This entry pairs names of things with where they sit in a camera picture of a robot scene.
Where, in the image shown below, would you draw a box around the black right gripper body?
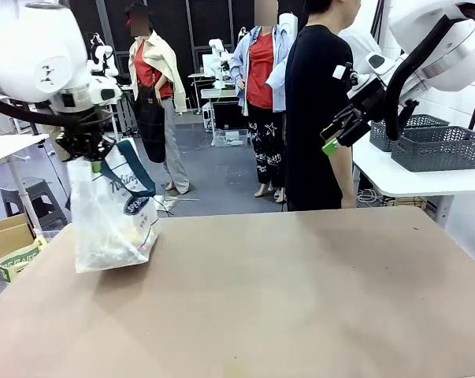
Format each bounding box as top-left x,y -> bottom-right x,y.
347,78 -> 388,123

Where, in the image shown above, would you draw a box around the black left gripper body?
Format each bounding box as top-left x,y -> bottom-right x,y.
55,112 -> 116,161

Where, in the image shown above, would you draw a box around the translucent shopping bag navy handles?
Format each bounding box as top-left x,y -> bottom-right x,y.
66,137 -> 161,275

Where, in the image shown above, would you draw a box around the grey plastic basket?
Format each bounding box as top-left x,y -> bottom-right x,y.
369,113 -> 451,154
390,125 -> 475,173

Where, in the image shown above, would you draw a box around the person's right forearm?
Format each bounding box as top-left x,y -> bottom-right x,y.
331,145 -> 358,202

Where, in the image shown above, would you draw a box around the person in black t-shirt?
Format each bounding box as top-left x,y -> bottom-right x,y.
284,0 -> 360,213

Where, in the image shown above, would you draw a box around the grey plastic stool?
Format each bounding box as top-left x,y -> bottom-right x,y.
0,177 -> 69,229

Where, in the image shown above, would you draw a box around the white table with leg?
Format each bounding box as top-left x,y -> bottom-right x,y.
0,133 -> 51,237

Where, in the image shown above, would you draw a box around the white side table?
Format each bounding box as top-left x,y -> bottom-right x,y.
351,132 -> 475,232

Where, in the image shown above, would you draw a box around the mannequin with blue shirt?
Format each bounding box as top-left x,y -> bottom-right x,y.
229,0 -> 297,204

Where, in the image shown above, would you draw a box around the mannequin with cream jacket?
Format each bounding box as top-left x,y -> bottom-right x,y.
124,0 -> 191,195

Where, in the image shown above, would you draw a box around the brown cardboard box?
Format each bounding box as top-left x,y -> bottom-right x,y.
0,214 -> 35,264

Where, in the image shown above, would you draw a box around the clear plastic storage bin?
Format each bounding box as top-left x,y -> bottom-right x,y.
212,128 -> 249,148

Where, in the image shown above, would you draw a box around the white computer case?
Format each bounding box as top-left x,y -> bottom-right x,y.
202,102 -> 215,133

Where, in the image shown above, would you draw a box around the green white printed carton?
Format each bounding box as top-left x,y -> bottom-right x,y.
0,235 -> 49,284

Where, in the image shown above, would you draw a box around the small wooden top table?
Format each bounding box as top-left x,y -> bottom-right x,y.
200,89 -> 238,119

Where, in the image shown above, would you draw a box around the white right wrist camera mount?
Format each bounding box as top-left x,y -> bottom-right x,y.
332,61 -> 370,99

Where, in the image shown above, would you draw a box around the black left arm cable bundle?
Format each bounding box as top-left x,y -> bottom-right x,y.
0,92 -> 108,129

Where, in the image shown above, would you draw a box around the metal mannequin base plate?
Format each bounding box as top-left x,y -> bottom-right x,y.
154,195 -> 201,212

